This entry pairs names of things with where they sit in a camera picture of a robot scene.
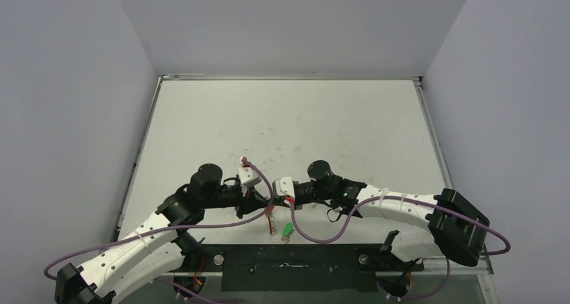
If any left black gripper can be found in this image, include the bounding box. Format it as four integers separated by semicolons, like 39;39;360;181
202;184;270;219

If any silver keyring with red grip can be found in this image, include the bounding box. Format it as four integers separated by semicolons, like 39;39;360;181
265;205;277;237

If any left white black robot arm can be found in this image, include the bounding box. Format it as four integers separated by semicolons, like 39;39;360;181
52;158;274;303

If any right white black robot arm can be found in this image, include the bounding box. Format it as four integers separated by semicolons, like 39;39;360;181
273;160;490;270

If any green tag key near edge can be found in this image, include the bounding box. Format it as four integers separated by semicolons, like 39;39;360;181
281;223;294;244

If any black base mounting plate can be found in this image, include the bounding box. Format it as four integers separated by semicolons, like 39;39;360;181
157;243;425;293

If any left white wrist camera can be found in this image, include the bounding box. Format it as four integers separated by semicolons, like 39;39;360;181
237;166;262;189

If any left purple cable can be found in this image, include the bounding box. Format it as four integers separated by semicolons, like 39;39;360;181
43;157;276;304

